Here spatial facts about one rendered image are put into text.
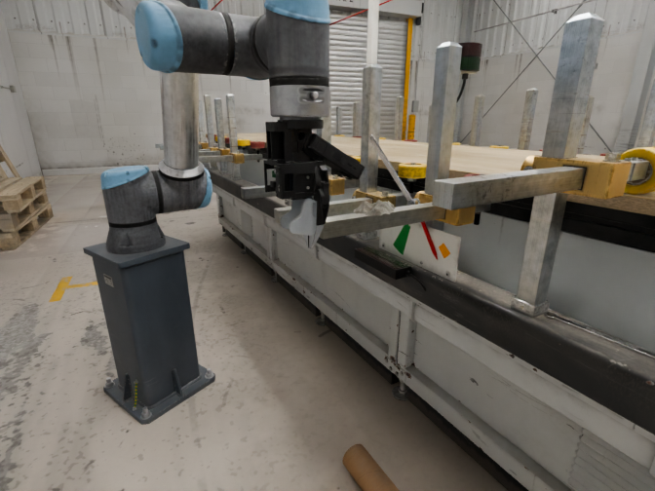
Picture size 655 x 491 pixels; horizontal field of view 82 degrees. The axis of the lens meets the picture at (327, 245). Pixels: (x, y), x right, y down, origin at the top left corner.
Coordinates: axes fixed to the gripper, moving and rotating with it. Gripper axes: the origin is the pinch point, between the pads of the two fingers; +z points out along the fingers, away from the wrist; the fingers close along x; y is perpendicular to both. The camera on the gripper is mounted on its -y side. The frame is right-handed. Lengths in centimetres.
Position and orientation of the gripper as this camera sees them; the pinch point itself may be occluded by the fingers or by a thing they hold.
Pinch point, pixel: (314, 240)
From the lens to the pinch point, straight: 65.4
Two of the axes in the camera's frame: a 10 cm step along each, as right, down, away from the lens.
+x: 5.0, 2.8, -8.2
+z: 0.0, 9.5, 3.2
